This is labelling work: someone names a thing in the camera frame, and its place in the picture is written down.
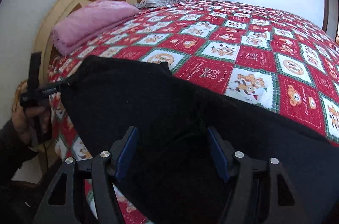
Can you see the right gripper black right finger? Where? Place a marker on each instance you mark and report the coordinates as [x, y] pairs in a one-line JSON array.
[[259, 191]]

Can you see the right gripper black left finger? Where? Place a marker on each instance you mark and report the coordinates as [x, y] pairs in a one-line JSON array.
[[83, 191]]

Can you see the black pants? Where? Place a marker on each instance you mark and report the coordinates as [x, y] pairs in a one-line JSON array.
[[172, 176]]

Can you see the person's left hand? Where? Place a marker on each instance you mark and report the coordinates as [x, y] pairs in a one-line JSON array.
[[23, 118]]

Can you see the red patchwork bedspread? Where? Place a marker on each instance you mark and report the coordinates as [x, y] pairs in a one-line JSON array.
[[272, 59]]

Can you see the pink folded blanket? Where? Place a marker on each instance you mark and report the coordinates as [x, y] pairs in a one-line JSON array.
[[83, 24]]

